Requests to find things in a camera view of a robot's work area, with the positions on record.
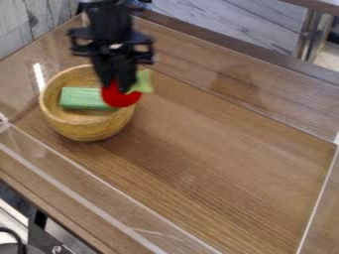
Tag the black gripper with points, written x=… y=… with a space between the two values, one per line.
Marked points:
x=108 y=37

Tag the red strawberry toy green leaves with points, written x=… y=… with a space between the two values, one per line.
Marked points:
x=117 y=99

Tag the green rectangular block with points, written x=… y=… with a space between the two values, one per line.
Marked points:
x=82 y=98

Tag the wooden bowl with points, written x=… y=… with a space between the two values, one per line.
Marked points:
x=80 y=125

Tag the metal table leg background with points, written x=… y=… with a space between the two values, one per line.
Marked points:
x=313 y=34

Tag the clear acrylic front barrier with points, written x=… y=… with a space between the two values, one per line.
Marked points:
x=112 y=222

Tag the black table frame bracket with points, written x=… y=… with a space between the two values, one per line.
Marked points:
x=40 y=238

